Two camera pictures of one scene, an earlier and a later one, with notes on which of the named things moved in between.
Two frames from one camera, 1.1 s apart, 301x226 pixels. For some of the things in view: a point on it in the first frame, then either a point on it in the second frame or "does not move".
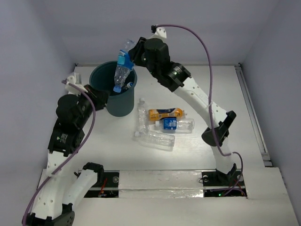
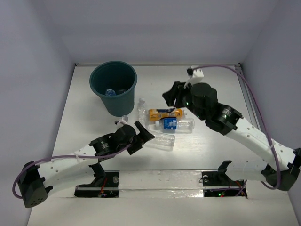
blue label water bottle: x=172 y=125 does not move
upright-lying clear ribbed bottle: x=142 y=118 does not move
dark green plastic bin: x=121 y=104 does not move
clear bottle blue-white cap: x=152 y=137 does not move
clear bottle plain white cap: x=130 y=84 -> x=122 y=90
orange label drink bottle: x=156 y=114 does not move
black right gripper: x=136 y=51 -> x=177 y=91
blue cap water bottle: x=124 y=65 -> x=110 y=92
